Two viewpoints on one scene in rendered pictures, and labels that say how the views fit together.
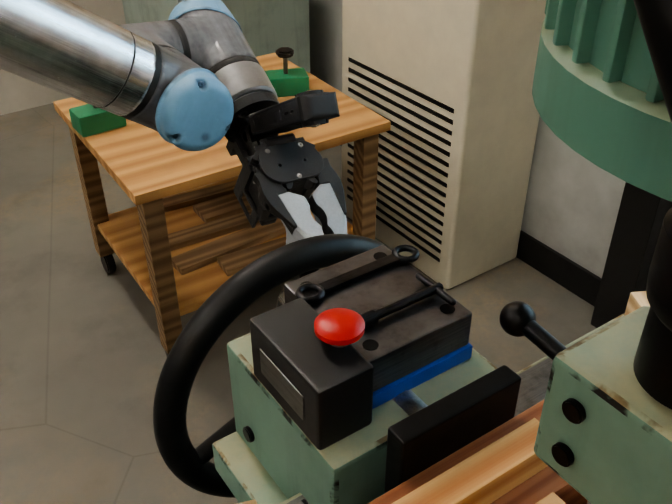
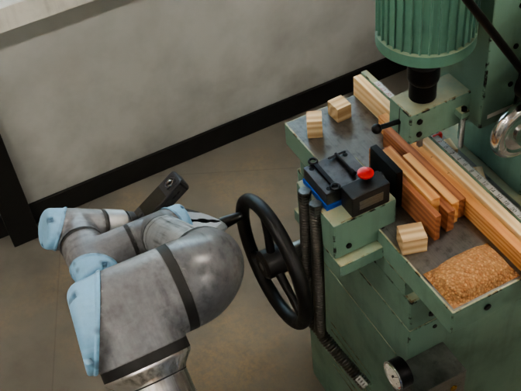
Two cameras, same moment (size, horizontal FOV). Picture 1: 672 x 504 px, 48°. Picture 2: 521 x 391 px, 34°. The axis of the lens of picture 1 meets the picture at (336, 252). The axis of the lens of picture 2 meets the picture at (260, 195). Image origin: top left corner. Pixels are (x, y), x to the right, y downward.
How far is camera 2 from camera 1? 1.39 m
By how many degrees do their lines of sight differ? 59
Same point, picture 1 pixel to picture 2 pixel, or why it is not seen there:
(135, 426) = not seen: outside the picture
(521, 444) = (391, 154)
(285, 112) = (173, 197)
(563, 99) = (438, 61)
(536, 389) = not seen: hidden behind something
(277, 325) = (357, 192)
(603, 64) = (443, 51)
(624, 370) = (416, 106)
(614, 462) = (429, 122)
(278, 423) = (367, 218)
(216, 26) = (80, 213)
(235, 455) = (347, 259)
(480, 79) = not seen: outside the picture
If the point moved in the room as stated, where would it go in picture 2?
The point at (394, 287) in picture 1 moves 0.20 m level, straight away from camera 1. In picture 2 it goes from (331, 166) to (227, 157)
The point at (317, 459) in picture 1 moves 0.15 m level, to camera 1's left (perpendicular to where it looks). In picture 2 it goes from (388, 205) to (388, 267)
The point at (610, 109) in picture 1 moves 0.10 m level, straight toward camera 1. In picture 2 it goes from (450, 56) to (509, 69)
